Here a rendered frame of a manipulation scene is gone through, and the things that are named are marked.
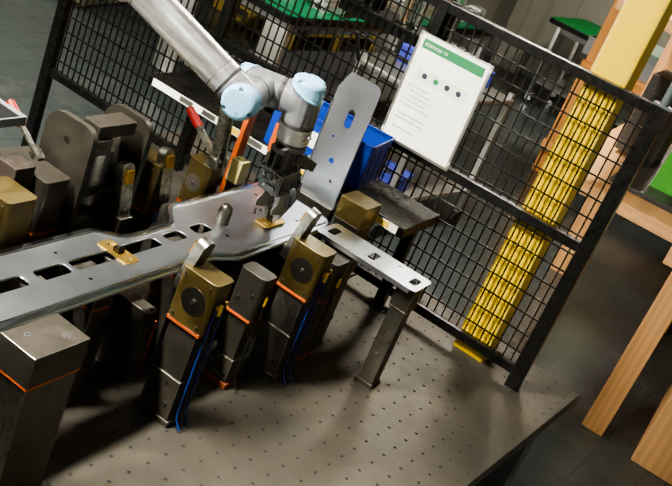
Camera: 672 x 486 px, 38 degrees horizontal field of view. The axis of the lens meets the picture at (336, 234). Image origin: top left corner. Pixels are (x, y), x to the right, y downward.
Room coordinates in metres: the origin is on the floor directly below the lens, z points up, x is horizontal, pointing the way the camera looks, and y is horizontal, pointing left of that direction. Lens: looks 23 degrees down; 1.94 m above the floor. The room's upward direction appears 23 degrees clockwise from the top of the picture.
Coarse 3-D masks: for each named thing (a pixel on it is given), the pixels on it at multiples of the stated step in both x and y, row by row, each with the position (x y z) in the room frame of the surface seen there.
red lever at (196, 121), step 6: (192, 108) 2.21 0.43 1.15; (192, 114) 2.20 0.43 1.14; (192, 120) 2.20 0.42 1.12; (198, 120) 2.20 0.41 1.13; (198, 126) 2.19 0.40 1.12; (198, 132) 2.19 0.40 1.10; (204, 132) 2.19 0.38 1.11; (204, 138) 2.18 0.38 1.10; (204, 144) 2.18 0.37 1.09; (210, 144) 2.18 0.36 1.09; (210, 150) 2.17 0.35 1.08
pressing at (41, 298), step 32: (224, 192) 2.15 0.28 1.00; (256, 192) 2.24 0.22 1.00; (192, 224) 1.93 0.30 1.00; (256, 224) 2.06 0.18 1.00; (288, 224) 2.13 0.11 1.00; (320, 224) 2.21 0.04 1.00; (0, 256) 1.51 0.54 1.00; (32, 256) 1.55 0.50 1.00; (64, 256) 1.59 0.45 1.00; (160, 256) 1.74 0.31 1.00; (224, 256) 1.85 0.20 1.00; (32, 288) 1.45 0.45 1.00; (64, 288) 1.49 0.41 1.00; (96, 288) 1.53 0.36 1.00; (128, 288) 1.59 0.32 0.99; (0, 320) 1.33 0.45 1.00; (32, 320) 1.37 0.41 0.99
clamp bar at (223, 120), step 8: (224, 120) 2.16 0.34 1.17; (232, 120) 2.18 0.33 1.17; (216, 128) 2.16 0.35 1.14; (224, 128) 2.16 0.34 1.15; (216, 136) 2.16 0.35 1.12; (224, 136) 2.18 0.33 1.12; (216, 144) 2.16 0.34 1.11; (224, 144) 2.18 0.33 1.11; (216, 152) 2.15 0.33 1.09; (224, 152) 2.18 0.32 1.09; (224, 160) 2.18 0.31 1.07; (216, 168) 2.15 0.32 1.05
